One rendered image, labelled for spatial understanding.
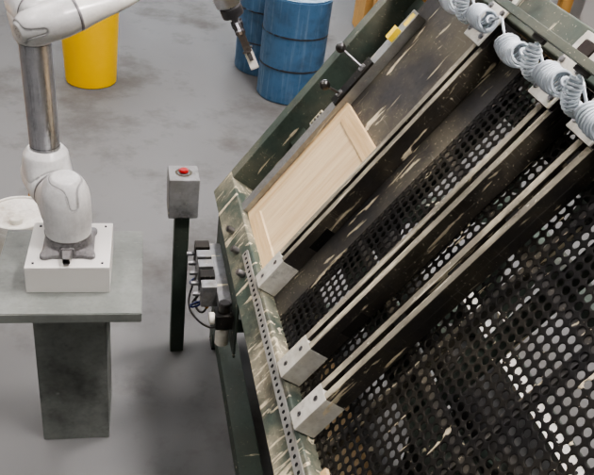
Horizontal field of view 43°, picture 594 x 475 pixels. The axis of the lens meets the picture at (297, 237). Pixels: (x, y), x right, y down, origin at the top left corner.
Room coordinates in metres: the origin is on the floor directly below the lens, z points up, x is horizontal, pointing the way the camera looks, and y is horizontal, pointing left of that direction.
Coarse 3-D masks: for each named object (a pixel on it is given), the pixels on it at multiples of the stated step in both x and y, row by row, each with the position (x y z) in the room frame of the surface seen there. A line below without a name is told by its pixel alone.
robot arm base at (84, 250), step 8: (96, 232) 2.17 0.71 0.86; (48, 240) 2.03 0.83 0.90; (88, 240) 2.07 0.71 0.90; (48, 248) 2.02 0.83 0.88; (56, 248) 2.01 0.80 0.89; (64, 248) 2.01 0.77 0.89; (72, 248) 2.02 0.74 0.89; (80, 248) 2.04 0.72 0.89; (88, 248) 2.05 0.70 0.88; (40, 256) 1.99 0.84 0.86; (48, 256) 1.99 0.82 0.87; (56, 256) 2.00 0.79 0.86; (64, 256) 1.97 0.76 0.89; (72, 256) 2.01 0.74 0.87; (80, 256) 2.02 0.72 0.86; (88, 256) 2.02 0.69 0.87; (64, 264) 1.97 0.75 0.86
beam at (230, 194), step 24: (216, 192) 2.64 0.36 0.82; (240, 192) 2.54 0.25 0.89; (240, 216) 2.36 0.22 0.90; (240, 240) 2.23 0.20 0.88; (240, 264) 2.12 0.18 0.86; (240, 288) 2.01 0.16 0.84; (240, 312) 1.91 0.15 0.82; (264, 312) 1.83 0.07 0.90; (264, 360) 1.65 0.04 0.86; (264, 384) 1.57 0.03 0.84; (288, 384) 1.52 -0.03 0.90; (264, 408) 1.49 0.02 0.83; (288, 456) 1.30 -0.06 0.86; (312, 456) 1.29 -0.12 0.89
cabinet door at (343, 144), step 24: (336, 120) 2.45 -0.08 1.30; (312, 144) 2.44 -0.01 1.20; (336, 144) 2.34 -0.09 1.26; (360, 144) 2.23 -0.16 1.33; (288, 168) 2.44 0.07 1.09; (312, 168) 2.33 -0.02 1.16; (336, 168) 2.23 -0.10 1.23; (288, 192) 2.32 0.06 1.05; (312, 192) 2.21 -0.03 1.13; (264, 216) 2.31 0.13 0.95; (288, 216) 2.21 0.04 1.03; (264, 240) 2.18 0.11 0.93; (288, 240) 2.09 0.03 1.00; (264, 264) 2.08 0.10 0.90
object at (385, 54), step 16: (416, 16) 2.55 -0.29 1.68; (384, 48) 2.54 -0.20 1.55; (400, 48) 2.54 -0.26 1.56; (384, 64) 2.52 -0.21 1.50; (368, 80) 2.51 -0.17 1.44; (352, 96) 2.50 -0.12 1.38; (336, 112) 2.48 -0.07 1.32; (320, 128) 2.47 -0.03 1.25; (304, 144) 2.46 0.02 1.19; (288, 160) 2.44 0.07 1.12; (272, 176) 2.43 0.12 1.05; (256, 192) 2.43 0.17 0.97
